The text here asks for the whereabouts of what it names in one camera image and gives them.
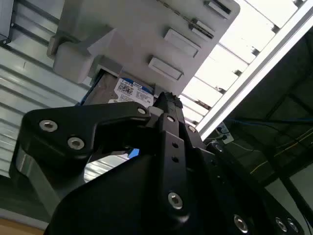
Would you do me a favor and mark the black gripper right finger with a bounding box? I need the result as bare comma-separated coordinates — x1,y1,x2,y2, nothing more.
171,94,265,204

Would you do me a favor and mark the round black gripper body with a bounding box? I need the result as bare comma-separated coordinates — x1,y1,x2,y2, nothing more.
46,155,306,235

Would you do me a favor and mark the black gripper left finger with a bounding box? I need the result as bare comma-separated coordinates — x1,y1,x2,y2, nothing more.
9,92,192,225

